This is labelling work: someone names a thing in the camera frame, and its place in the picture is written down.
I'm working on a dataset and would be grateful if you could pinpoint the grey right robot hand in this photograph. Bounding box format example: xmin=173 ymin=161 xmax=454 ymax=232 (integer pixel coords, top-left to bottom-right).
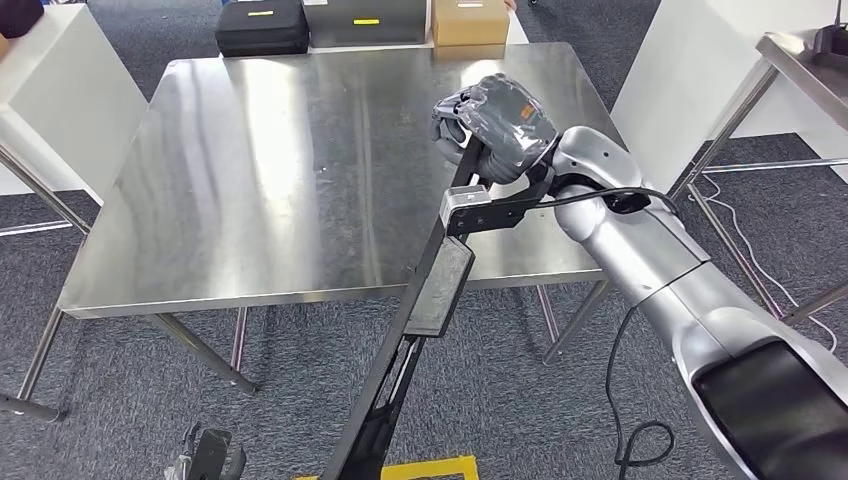
xmin=430 ymin=72 xmax=560 ymax=187

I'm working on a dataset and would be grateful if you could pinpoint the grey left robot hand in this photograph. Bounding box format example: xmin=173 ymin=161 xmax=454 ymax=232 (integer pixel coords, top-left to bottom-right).
xmin=164 ymin=423 xmax=248 ymax=480

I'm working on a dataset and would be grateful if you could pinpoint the black plastic frame part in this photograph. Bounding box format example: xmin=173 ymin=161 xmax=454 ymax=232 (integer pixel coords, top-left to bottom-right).
xmin=321 ymin=135 xmax=493 ymax=480

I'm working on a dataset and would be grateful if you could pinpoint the white display table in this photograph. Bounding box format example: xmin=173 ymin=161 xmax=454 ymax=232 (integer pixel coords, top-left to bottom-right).
xmin=221 ymin=11 xmax=530 ymax=58

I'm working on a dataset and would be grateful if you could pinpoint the brown cardboard box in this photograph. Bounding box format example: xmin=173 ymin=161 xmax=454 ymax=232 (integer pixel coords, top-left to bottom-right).
xmin=431 ymin=0 xmax=511 ymax=48

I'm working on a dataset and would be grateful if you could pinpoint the grey flat case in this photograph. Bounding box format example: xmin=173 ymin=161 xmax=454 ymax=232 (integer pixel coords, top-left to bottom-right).
xmin=301 ymin=0 xmax=429 ymax=49

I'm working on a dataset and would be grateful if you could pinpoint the stainless steel table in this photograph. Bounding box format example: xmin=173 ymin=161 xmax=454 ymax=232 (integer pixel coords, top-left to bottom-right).
xmin=56 ymin=42 xmax=627 ymax=397
xmin=0 ymin=145 xmax=91 ymax=423
xmin=669 ymin=29 xmax=848 ymax=326

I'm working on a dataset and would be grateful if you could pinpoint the black zip case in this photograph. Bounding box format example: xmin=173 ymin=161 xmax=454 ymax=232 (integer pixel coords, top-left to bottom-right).
xmin=215 ymin=0 xmax=311 ymax=58

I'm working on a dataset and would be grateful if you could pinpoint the black fabric bag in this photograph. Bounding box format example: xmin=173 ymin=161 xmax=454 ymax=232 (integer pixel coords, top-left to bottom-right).
xmin=811 ymin=23 xmax=848 ymax=68

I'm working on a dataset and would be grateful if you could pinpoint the dark maroon bag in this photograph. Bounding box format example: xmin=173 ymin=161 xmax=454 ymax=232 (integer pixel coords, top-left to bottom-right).
xmin=0 ymin=0 xmax=46 ymax=39

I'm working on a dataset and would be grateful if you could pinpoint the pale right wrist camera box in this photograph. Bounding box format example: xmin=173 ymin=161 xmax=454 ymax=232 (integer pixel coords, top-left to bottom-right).
xmin=439 ymin=185 xmax=493 ymax=227

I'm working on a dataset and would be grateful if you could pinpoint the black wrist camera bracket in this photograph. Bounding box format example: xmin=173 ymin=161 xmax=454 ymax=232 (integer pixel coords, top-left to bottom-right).
xmin=447 ymin=165 xmax=558 ymax=238

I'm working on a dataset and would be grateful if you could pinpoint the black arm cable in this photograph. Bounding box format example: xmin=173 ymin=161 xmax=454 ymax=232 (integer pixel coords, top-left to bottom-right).
xmin=533 ymin=187 xmax=680 ymax=220

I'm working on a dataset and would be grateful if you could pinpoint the white power cable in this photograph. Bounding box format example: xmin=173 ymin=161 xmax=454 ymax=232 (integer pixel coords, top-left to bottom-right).
xmin=702 ymin=173 xmax=839 ymax=352

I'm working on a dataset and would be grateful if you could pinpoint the black hanging cable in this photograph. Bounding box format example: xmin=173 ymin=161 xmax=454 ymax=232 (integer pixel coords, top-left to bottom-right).
xmin=604 ymin=304 xmax=676 ymax=480

